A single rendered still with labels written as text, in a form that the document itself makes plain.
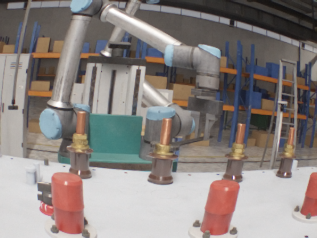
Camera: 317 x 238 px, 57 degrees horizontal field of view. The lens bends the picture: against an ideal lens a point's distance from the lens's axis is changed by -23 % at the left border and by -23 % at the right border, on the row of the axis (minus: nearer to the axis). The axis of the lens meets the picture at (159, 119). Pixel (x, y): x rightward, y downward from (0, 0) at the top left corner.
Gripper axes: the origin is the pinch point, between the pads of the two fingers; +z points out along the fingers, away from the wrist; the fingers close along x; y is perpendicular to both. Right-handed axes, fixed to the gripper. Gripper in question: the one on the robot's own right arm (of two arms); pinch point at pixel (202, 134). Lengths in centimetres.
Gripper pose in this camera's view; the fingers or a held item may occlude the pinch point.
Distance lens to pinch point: 138.4
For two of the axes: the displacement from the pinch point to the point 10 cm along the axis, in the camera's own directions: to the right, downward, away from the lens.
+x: -8.3, -1.5, 5.3
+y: 5.4, -0.4, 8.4
